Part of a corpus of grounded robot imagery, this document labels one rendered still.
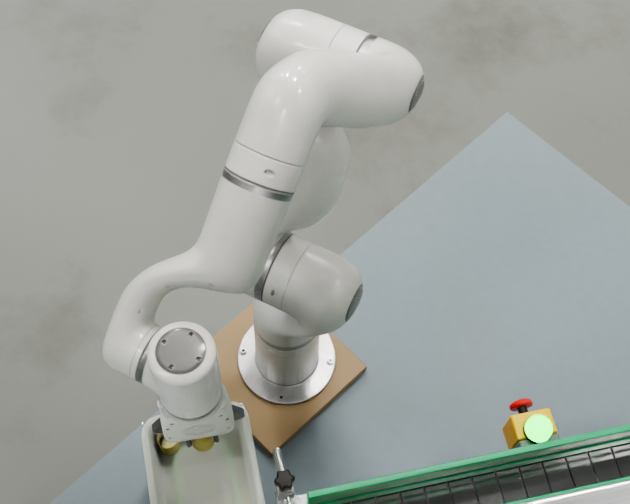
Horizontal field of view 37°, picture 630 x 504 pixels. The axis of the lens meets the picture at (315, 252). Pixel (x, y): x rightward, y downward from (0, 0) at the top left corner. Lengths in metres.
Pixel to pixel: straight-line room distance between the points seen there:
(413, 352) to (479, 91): 1.50
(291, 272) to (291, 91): 0.42
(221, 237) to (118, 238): 1.77
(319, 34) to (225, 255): 0.32
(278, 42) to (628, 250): 1.08
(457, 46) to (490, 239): 1.41
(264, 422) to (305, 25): 0.83
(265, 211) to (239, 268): 0.08
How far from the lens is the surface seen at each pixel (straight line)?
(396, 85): 1.19
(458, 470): 1.42
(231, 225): 1.10
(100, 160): 3.03
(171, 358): 1.13
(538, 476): 1.51
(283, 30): 1.24
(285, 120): 1.08
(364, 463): 1.79
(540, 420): 1.57
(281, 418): 1.78
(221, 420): 1.32
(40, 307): 2.81
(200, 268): 1.12
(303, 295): 1.43
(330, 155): 1.29
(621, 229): 2.10
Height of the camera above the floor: 2.46
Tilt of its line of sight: 62 degrees down
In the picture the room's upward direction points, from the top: 4 degrees clockwise
